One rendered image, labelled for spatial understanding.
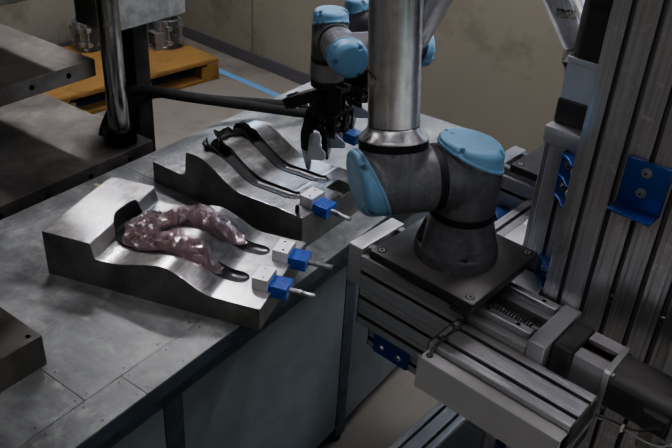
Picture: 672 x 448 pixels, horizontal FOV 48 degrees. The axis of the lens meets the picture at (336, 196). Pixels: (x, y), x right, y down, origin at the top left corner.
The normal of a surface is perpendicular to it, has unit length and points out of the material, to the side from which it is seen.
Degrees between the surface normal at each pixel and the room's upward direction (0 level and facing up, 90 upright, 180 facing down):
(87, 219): 0
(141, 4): 90
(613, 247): 90
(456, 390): 90
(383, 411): 0
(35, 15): 90
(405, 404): 0
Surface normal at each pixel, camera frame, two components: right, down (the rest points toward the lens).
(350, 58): 0.27, 0.50
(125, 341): 0.06, -0.86
